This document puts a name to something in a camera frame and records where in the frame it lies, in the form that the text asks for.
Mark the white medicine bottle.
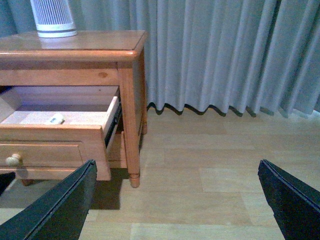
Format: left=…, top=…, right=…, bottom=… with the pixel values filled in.
left=45, top=113, right=65, bottom=125

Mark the white slatted air purifier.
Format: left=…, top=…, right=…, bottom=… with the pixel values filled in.
left=30, top=0, right=78, bottom=38

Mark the wooden nightstand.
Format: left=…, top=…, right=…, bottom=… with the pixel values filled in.
left=0, top=30, right=147, bottom=188

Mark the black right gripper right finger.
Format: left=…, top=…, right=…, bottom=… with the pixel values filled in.
left=258, top=159, right=320, bottom=240

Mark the wooden drawer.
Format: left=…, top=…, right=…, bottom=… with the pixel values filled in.
left=107, top=131, right=127, bottom=169
left=0, top=86, right=122, bottom=181

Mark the grey curtain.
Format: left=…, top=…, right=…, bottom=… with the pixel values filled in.
left=0, top=0, right=320, bottom=119

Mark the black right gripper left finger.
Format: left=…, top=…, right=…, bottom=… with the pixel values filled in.
left=0, top=159, right=97, bottom=240

